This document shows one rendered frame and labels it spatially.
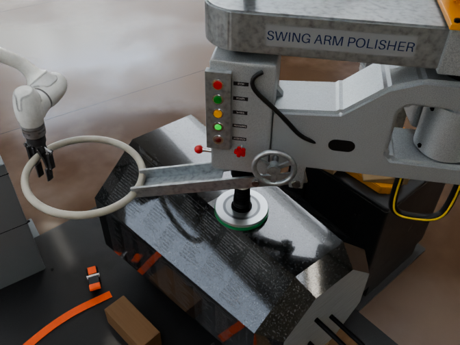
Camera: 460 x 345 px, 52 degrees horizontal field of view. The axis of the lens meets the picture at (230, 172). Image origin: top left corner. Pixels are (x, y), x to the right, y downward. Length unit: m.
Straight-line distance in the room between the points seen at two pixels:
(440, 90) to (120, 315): 1.80
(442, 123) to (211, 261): 0.98
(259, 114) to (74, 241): 1.84
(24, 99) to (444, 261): 2.43
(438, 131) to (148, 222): 1.24
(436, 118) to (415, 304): 1.50
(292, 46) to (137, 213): 1.15
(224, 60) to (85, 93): 3.09
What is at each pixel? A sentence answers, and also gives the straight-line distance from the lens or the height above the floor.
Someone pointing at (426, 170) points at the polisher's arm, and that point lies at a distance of 1.64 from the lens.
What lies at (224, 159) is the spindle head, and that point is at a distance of 1.61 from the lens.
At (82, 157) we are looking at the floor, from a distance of 3.67.
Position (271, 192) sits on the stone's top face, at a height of 0.85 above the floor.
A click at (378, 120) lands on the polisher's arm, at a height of 1.41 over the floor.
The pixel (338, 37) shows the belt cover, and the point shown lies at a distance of 1.35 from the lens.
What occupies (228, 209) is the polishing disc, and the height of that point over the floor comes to 0.88.
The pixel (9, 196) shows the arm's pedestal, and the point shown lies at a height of 0.61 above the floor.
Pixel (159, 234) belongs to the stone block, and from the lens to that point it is 2.08.
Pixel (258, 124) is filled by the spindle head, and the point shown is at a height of 1.36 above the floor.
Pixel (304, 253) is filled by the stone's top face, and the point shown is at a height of 0.85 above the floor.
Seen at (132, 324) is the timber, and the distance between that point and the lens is 2.48.
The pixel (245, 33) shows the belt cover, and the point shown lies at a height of 1.66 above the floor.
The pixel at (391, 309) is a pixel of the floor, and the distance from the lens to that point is 2.80.
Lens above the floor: 2.22
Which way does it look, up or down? 41 degrees down
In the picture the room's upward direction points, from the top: 1 degrees clockwise
